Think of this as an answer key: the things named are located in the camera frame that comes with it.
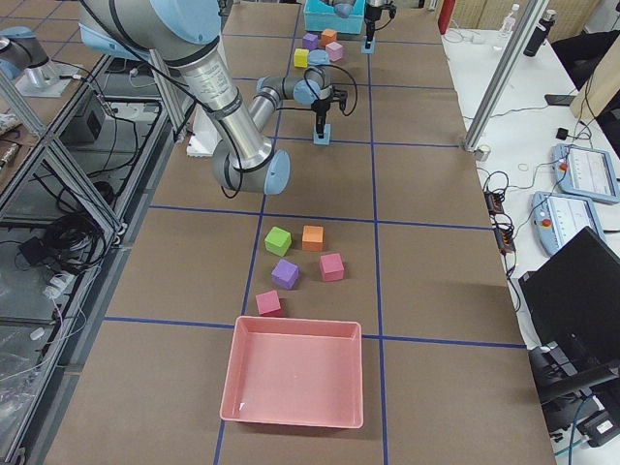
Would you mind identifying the red foam block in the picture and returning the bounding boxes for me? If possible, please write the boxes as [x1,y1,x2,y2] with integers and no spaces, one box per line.
[256,290,283,318]
[319,253,345,282]

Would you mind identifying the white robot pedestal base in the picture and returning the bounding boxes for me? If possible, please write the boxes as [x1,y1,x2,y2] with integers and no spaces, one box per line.
[187,106,221,158]

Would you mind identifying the orange foam block left side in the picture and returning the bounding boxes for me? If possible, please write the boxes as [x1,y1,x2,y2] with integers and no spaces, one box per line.
[321,28,337,47]

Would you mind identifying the orange foam block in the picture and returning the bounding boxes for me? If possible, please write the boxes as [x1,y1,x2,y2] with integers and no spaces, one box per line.
[302,225,325,252]
[321,28,337,47]

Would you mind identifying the teach pendant near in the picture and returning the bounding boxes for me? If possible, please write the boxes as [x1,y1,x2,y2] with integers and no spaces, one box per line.
[532,191,605,256]

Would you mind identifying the black water bottle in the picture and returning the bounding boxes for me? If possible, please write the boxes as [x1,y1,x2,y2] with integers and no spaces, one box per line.
[523,9,557,57]

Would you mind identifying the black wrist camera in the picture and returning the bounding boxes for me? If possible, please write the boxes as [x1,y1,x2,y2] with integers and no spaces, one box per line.
[330,88,348,112]

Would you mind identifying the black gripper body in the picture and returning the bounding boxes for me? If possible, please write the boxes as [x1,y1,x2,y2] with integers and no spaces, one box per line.
[311,99,331,115]
[364,0,388,23]

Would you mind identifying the purple foam block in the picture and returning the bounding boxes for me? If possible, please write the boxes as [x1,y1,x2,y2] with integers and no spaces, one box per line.
[302,32,320,51]
[271,259,299,290]

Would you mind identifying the purple foam block right side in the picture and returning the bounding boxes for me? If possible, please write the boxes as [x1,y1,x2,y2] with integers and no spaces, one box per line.
[271,259,299,290]

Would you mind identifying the teach pendant far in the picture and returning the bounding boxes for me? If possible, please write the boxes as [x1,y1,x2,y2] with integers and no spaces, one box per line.
[551,143,619,204]

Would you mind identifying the purple foam block left side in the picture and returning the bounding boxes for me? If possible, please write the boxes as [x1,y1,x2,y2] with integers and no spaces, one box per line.
[302,32,320,51]

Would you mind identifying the pink plastic bin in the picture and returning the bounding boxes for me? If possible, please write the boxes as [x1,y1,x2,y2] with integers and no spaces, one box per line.
[220,316,364,429]

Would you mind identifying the light blue block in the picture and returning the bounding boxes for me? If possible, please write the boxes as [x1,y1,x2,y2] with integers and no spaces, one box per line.
[361,42,376,54]
[313,124,331,146]

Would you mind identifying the black phone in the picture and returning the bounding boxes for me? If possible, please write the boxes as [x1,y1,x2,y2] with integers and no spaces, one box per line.
[543,94,574,107]

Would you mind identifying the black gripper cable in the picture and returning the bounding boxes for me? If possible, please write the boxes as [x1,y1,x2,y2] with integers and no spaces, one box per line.
[302,64,359,117]

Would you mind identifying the clear sanitizer bottle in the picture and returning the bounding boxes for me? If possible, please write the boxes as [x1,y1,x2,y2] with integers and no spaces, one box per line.
[498,3,520,40]

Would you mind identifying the teach pendant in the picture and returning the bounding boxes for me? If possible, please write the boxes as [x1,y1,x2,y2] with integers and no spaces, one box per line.
[532,191,605,256]
[551,143,619,204]

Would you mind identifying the orange foam block right side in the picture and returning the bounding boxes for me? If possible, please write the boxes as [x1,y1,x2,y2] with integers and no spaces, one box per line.
[302,225,325,252]

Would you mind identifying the black laptop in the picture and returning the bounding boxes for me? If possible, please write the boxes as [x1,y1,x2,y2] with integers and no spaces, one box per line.
[517,225,620,359]

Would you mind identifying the red foam block far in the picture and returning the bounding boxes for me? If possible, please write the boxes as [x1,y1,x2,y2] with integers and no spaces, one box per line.
[256,290,283,318]

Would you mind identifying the green foam block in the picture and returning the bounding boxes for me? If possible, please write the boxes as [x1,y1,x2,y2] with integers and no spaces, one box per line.
[264,227,292,257]

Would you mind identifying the aluminium frame post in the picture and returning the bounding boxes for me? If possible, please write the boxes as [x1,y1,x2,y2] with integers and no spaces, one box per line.
[462,0,548,162]

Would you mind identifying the pink foam block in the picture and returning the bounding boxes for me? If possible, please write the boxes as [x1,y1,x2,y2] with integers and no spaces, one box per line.
[325,42,344,62]

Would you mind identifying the red foam block near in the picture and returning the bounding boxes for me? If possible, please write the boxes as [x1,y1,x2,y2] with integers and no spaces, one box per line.
[319,253,345,282]

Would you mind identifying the yellow foam block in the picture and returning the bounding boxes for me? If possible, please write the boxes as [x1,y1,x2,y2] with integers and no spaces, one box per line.
[293,47,310,69]

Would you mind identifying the cyan plastic bin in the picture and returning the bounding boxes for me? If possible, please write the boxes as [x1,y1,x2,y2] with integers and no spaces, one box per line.
[303,0,365,35]

